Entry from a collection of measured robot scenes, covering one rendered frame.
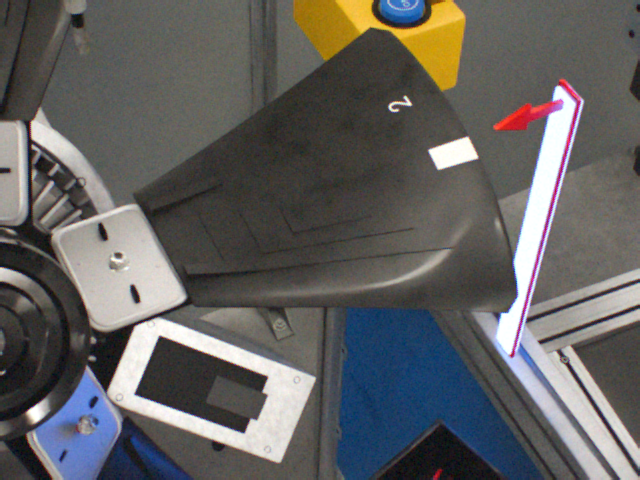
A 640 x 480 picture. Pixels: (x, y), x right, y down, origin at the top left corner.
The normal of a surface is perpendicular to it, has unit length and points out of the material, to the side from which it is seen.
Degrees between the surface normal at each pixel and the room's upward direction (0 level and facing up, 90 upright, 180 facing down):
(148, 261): 0
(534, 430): 90
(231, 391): 50
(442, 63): 90
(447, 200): 19
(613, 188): 0
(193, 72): 90
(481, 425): 90
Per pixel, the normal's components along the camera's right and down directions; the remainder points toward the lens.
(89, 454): 0.88, -0.31
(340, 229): 0.17, -0.47
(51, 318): 0.36, 0.13
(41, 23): -0.28, 0.07
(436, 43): 0.46, 0.69
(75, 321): 0.11, 0.18
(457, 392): -0.89, 0.34
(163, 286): 0.02, -0.63
